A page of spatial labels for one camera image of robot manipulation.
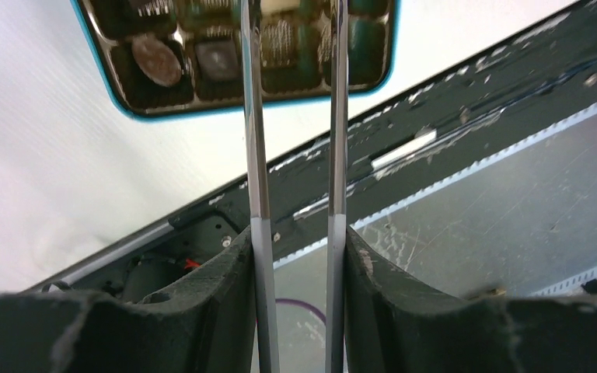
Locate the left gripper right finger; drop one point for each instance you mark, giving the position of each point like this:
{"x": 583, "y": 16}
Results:
{"x": 396, "y": 323}

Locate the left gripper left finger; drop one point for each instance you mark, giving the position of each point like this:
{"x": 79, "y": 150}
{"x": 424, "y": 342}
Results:
{"x": 203, "y": 322}

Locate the teal chocolate box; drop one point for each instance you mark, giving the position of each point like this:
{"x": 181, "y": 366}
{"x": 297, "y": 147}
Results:
{"x": 172, "y": 58}

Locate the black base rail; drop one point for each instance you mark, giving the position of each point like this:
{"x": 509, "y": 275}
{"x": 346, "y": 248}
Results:
{"x": 522, "y": 85}

